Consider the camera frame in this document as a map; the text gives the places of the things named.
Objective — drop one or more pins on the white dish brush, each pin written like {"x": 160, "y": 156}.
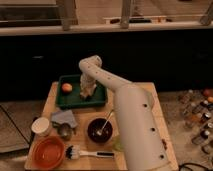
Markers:
{"x": 75, "y": 152}

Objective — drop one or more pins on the orange fruit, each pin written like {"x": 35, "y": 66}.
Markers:
{"x": 66, "y": 88}

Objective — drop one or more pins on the metal spoon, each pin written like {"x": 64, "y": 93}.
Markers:
{"x": 99, "y": 132}

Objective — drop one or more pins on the white paper cup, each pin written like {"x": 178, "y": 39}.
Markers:
{"x": 41, "y": 126}

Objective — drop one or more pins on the orange plastic bowl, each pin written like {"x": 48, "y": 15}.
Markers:
{"x": 48, "y": 153}

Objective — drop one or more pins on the dark brown bowl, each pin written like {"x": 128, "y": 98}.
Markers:
{"x": 95, "y": 125}

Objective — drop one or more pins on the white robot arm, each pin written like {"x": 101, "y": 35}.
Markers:
{"x": 139, "y": 135}

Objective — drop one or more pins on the green cup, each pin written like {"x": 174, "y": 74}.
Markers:
{"x": 117, "y": 144}

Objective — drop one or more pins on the wooden board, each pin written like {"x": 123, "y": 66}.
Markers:
{"x": 85, "y": 115}

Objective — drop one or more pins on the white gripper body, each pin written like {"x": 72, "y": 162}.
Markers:
{"x": 87, "y": 84}

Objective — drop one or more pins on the grey folded cloth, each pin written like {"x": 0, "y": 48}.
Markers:
{"x": 65, "y": 116}

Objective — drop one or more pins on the small metal cup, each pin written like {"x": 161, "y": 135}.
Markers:
{"x": 65, "y": 131}

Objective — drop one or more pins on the green plastic tray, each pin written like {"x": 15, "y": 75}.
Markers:
{"x": 73, "y": 99}

